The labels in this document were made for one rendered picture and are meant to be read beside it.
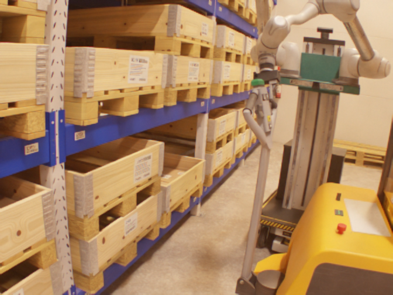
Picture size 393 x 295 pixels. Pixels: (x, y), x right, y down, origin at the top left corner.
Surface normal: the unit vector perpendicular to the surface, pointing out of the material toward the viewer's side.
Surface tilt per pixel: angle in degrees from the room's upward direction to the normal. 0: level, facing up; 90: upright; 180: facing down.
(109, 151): 90
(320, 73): 90
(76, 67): 90
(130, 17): 90
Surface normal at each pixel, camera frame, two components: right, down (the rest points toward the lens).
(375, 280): -0.37, 0.18
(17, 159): 0.92, 0.15
